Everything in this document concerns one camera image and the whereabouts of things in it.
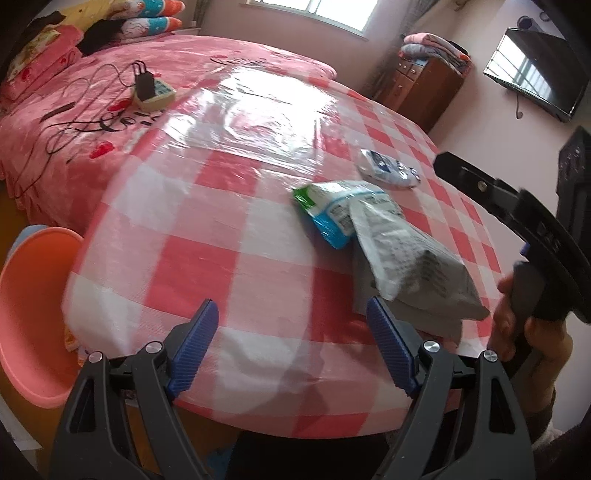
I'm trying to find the brown wooden cabinet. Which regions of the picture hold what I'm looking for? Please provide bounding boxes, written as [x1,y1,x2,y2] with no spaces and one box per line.
[378,58,465,133]

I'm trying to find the pink folded quilt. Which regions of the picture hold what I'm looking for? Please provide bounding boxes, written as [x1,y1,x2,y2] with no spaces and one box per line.
[1,25,83,101]

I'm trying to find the grey wet wipes pack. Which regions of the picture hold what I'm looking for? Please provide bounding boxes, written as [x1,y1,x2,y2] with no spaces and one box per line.
[349,198,489,342]

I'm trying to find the green blue snack bag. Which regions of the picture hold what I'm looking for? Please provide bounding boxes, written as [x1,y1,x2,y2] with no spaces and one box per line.
[291,180,391,249]

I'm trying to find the beige power strip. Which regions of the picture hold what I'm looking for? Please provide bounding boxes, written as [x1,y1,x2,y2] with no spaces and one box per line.
[132,79,176,113]

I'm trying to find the folded blankets on cabinet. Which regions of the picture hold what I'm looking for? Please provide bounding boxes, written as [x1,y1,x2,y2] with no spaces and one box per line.
[399,32,473,77]

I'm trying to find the window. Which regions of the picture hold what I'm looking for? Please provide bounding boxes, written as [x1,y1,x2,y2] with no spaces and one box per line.
[242,0,381,37]

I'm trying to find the black charger adapter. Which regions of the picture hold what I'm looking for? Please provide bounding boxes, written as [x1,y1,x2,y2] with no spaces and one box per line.
[132,60,155,101]

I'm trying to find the wall television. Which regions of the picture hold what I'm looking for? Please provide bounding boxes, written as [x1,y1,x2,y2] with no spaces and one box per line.
[484,28,589,123]

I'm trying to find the pink bed with blanket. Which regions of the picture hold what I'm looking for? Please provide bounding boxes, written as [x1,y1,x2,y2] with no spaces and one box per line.
[1,34,337,234]

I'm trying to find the right hand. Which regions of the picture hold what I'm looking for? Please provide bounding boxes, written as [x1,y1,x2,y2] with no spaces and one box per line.
[488,274,573,416]

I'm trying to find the pink plastic trash bin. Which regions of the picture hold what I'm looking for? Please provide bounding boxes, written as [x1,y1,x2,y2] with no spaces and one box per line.
[1,227,82,409]

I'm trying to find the dark clothes on headboard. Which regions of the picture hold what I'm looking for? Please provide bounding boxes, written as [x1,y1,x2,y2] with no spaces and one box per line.
[76,19,125,56]

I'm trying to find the blue round stool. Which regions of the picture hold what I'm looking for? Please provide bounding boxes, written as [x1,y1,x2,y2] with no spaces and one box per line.
[6,224,48,260]

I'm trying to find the red checked tablecloth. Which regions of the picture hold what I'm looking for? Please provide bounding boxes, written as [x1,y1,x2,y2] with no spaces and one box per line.
[62,67,501,438]

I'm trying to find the cartoon pillow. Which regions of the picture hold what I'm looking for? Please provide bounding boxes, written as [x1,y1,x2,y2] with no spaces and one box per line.
[117,17,182,39]
[108,0,185,20]

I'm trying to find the lower cartoon pillow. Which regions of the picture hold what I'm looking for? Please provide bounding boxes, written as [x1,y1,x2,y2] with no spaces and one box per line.
[117,17,182,39]

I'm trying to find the crushed clear plastic bottle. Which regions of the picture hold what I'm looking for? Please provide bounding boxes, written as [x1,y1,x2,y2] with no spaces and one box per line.
[356,149,421,189]

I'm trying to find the black phone on bed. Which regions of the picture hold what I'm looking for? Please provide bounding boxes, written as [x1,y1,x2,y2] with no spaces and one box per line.
[39,102,75,123]

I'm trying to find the upper cartoon pillow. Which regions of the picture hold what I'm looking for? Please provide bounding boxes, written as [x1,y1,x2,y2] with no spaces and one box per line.
[108,0,185,20]

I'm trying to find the black charger cable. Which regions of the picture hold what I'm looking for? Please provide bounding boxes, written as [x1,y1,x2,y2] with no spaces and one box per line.
[8,62,144,199]

